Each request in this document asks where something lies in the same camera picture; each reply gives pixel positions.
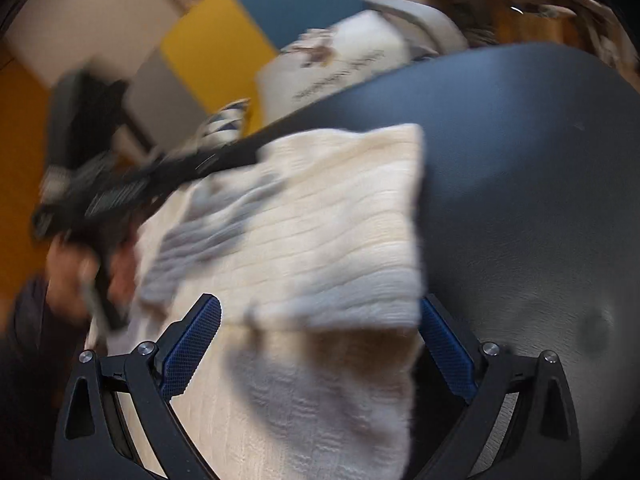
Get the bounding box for wooden desk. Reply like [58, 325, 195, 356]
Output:
[420, 0, 621, 51]

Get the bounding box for white knit sweater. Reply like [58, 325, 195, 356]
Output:
[92, 124, 426, 480]

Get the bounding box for person's left hand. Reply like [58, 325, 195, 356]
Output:
[49, 235, 142, 320]

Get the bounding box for white deer print pillow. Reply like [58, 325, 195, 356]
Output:
[256, 10, 416, 126]

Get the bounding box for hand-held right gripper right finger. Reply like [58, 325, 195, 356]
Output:
[415, 294, 586, 480]

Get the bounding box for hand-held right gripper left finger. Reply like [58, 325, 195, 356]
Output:
[50, 294, 223, 480]

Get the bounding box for grey yellow blue sofa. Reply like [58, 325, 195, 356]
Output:
[125, 0, 468, 156]

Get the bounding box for triangle patterned pillow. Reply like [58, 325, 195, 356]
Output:
[192, 99, 251, 148]

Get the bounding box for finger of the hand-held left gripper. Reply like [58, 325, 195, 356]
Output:
[150, 139, 260, 188]

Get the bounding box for person's left forearm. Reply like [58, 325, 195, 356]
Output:
[0, 275, 96, 480]

